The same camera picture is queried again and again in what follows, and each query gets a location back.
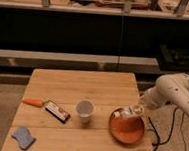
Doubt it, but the small white bottle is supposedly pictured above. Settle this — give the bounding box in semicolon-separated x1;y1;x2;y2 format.
112;105;145;119

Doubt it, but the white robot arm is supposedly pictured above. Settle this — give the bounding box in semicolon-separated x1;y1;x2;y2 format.
140;73;189;117

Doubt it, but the orange ceramic bowl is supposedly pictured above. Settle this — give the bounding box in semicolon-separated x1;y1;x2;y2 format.
108;108;145;145

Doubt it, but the white paper cup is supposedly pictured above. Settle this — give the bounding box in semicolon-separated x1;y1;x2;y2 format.
76;100;94;123

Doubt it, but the dark chocolate bar wrapper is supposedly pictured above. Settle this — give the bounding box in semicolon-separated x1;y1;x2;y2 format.
45;101;70;123

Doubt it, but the orange carrot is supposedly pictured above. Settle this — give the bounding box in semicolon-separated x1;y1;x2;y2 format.
22;98;43;108

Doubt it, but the blue sponge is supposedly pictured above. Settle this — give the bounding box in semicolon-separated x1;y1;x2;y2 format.
12;126;36;151

